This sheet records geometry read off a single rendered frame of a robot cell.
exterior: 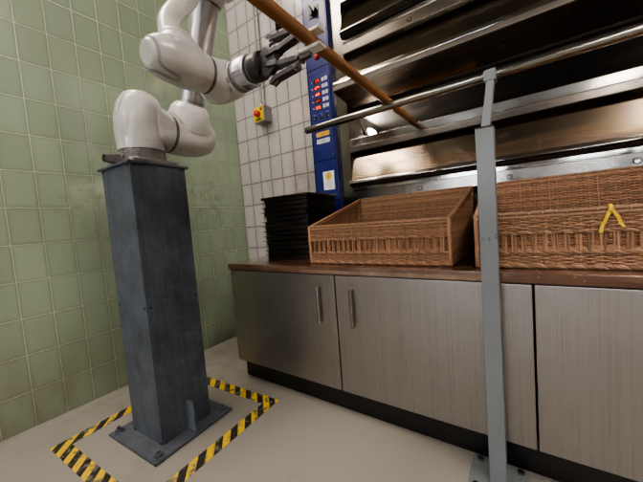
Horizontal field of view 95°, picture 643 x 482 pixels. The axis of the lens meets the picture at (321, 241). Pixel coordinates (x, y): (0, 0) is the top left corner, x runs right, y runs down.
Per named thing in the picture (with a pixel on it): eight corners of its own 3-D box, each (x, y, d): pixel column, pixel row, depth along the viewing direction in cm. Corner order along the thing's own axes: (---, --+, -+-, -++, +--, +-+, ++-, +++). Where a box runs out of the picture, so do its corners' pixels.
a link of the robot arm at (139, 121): (106, 153, 107) (99, 91, 106) (156, 160, 123) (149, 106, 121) (131, 144, 99) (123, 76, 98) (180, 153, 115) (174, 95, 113)
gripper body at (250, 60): (261, 59, 87) (285, 48, 82) (264, 89, 88) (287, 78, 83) (241, 49, 81) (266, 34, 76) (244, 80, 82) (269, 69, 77)
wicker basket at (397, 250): (362, 250, 161) (358, 198, 159) (477, 248, 128) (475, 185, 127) (307, 264, 122) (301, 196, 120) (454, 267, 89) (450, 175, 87)
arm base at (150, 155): (92, 167, 104) (90, 152, 104) (154, 174, 123) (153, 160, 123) (117, 159, 95) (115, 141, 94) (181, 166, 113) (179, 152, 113)
